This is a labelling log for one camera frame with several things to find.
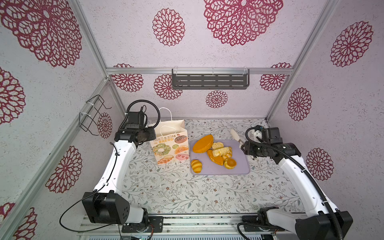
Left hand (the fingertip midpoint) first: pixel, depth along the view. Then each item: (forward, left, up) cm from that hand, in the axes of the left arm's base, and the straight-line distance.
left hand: (151, 136), depth 80 cm
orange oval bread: (-5, -38, -18) cm, 42 cm away
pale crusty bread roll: (+7, -39, -19) cm, 44 cm away
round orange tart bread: (-7, -45, -20) cm, 50 cm away
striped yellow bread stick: (-1, -45, -20) cm, 49 cm away
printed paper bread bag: (-2, -10, -4) cm, 11 cm away
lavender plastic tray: (-7, -33, -24) cm, 41 cm away
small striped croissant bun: (-8, -25, -20) cm, 33 cm away
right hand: (-6, -51, -1) cm, 51 cm away
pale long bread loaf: (-1, -43, -15) cm, 45 cm away
